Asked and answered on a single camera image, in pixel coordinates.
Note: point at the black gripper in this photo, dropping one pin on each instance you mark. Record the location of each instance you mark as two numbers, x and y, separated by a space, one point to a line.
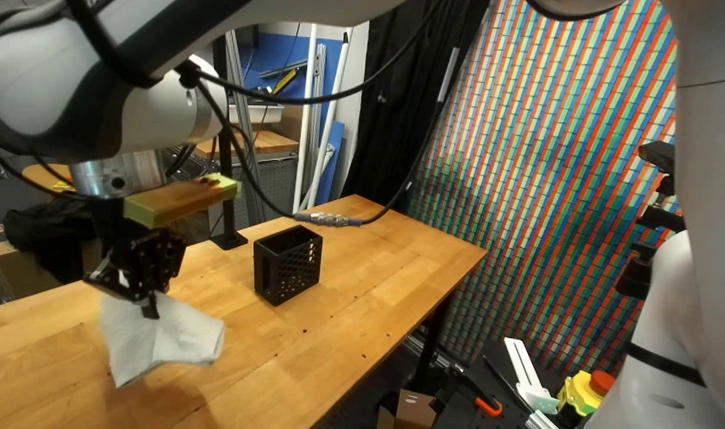
117 223

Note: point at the white cloth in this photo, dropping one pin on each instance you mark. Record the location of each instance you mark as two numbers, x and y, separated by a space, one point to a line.
155 341

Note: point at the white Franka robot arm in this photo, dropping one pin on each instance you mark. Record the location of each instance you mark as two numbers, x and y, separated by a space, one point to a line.
44 87

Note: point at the black perforated box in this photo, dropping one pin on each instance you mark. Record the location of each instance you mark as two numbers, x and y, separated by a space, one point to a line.
290 265

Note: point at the brown cardboard box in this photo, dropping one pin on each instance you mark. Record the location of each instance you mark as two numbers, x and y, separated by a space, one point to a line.
410 408

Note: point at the yellow wooden block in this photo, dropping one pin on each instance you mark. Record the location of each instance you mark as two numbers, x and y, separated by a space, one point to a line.
180 198

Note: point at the black vertical pole stand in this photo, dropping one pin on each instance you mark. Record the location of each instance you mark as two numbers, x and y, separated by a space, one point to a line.
228 198

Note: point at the wooden workbench with metal panel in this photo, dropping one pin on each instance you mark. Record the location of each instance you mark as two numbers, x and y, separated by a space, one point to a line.
262 143

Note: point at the white diagonal pole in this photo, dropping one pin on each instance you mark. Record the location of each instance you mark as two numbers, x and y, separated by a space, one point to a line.
316 119

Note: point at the blue panel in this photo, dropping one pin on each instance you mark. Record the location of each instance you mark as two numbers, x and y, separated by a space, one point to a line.
271 61

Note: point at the black curtain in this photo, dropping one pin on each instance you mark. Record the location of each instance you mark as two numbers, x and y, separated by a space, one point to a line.
410 96

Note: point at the colourful striped backdrop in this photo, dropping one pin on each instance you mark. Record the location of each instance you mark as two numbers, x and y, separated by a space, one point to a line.
537 159

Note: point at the yellow emergency stop button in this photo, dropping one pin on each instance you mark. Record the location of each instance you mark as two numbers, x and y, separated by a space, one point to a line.
580 394

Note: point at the white bracket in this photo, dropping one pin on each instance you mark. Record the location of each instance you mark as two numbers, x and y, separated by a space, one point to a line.
525 372

